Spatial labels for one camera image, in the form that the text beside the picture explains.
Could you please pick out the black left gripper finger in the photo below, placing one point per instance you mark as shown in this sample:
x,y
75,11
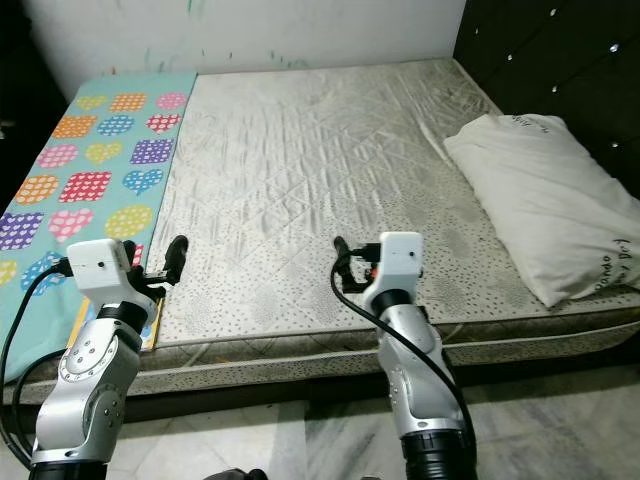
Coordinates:
x,y
177,258
132,252

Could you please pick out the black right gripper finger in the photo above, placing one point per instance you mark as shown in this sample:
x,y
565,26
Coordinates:
x,y
341,255

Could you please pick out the white pillow with black lettering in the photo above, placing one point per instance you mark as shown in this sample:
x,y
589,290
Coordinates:
x,y
550,200

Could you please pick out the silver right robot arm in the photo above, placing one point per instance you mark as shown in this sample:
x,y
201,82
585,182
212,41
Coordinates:
x,y
420,390

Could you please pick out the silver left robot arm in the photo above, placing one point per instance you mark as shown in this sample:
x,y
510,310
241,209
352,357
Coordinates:
x,y
90,390

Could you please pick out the grey quilted mattress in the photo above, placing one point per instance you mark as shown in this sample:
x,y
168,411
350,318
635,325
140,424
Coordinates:
x,y
310,190

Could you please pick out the yellow-edged blue children's book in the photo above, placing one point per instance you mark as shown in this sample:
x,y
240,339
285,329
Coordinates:
x,y
82,325

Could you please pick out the teal blanket with dotted shapes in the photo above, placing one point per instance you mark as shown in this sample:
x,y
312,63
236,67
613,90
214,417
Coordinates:
x,y
20,330

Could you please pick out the dark tufted headboard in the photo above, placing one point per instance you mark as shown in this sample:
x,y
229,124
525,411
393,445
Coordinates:
x,y
560,60

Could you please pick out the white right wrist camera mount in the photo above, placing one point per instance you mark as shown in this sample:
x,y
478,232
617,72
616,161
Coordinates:
x,y
400,262

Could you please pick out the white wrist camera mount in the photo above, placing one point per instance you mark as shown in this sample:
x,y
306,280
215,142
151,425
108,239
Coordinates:
x,y
102,270
400,262

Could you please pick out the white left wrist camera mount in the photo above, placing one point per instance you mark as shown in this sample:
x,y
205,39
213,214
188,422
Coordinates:
x,y
102,270

